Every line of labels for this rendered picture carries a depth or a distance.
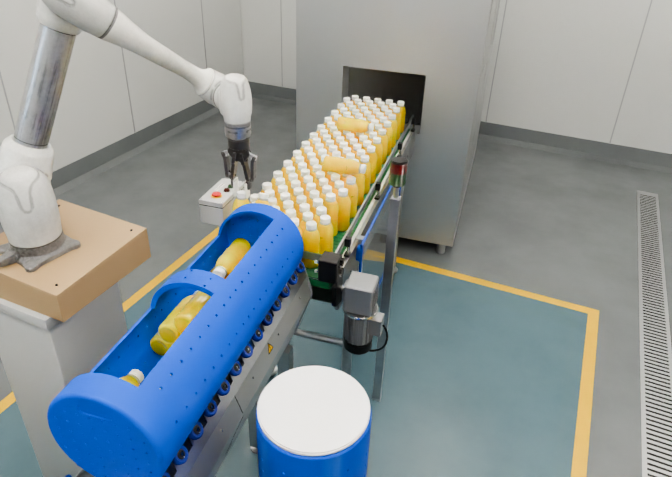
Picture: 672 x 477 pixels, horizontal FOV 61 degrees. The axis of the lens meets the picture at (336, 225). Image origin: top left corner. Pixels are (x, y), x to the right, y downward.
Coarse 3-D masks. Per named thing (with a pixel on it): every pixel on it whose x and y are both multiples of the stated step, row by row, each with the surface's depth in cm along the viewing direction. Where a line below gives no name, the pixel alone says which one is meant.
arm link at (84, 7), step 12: (48, 0) 149; (60, 0) 149; (72, 0) 150; (84, 0) 151; (96, 0) 153; (60, 12) 151; (72, 12) 151; (84, 12) 152; (96, 12) 153; (108, 12) 156; (72, 24) 156; (84, 24) 154; (96, 24) 155; (108, 24) 157; (96, 36) 160
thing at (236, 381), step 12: (300, 276) 205; (288, 300) 194; (276, 312) 186; (276, 324) 184; (264, 336) 177; (252, 360) 169; (240, 384) 162; (228, 396) 157; (216, 420) 150; (204, 432) 146; (192, 444) 141; (204, 444) 144; (192, 456) 140; (180, 468) 136
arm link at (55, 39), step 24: (48, 24) 164; (48, 48) 168; (72, 48) 173; (48, 72) 170; (24, 96) 174; (48, 96) 174; (24, 120) 175; (48, 120) 178; (24, 144) 178; (48, 144) 186; (0, 168) 178; (48, 168) 184
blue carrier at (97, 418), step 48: (288, 240) 181; (192, 288) 149; (240, 288) 155; (144, 336) 156; (192, 336) 136; (240, 336) 150; (96, 384) 118; (144, 384) 121; (192, 384) 130; (96, 432) 121; (144, 432) 116
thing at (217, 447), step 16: (304, 272) 208; (304, 288) 206; (304, 304) 205; (288, 320) 193; (272, 336) 182; (288, 336) 197; (272, 352) 181; (256, 368) 171; (272, 368) 198; (256, 384) 170; (240, 400) 162; (256, 400) 193; (224, 416) 154; (240, 416) 161; (224, 432) 153; (208, 448) 146; (224, 448) 153; (208, 464) 146
